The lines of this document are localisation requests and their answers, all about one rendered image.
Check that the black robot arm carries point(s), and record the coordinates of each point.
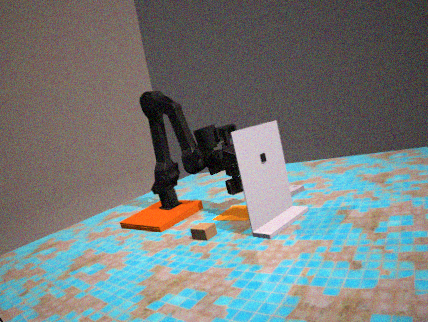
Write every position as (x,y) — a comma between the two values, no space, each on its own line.
(194,157)

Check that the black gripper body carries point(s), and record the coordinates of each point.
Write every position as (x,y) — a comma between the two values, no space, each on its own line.
(222,133)

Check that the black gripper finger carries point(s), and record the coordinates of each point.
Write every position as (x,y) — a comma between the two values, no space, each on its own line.
(232,169)
(228,151)

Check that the orange square mat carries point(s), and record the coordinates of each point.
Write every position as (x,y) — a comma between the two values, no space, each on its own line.
(234,213)

